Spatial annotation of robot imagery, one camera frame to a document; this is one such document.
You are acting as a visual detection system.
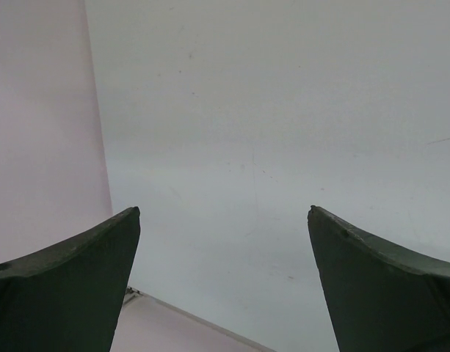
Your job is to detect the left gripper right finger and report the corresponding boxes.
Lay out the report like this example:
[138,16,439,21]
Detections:
[308,206,450,352]

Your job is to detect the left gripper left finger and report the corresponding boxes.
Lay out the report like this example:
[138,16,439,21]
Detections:
[0,207,140,351]

